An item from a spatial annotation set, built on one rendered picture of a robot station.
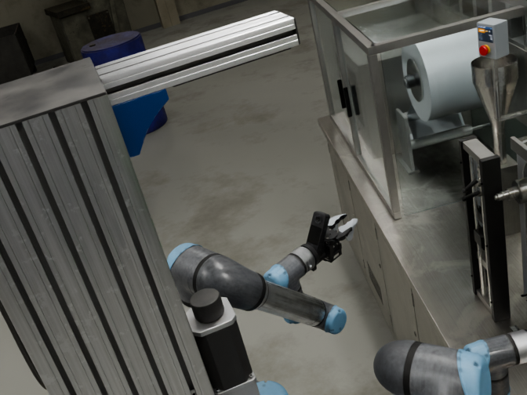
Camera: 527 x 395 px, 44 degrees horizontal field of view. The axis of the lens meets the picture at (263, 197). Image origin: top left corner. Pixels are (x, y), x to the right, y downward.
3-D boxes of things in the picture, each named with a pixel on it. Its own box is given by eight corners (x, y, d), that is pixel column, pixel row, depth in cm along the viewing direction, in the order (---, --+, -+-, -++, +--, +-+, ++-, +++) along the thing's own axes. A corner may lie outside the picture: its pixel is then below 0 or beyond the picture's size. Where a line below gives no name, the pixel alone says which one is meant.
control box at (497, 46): (474, 58, 189) (471, 23, 185) (492, 50, 191) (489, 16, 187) (492, 62, 183) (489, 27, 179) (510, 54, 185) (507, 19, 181)
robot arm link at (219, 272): (238, 261, 146) (354, 305, 181) (207, 248, 154) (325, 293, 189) (219, 310, 145) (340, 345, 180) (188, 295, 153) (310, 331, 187)
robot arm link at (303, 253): (285, 249, 189) (307, 259, 184) (296, 240, 192) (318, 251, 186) (288, 269, 193) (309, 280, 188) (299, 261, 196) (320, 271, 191)
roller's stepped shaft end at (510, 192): (492, 200, 176) (492, 190, 174) (514, 194, 176) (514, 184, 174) (497, 205, 173) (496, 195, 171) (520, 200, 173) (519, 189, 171)
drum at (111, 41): (161, 110, 735) (135, 25, 691) (174, 125, 680) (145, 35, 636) (107, 128, 722) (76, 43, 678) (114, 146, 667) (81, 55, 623)
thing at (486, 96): (477, 224, 241) (465, 77, 215) (514, 214, 241) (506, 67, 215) (494, 243, 229) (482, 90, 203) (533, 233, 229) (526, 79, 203)
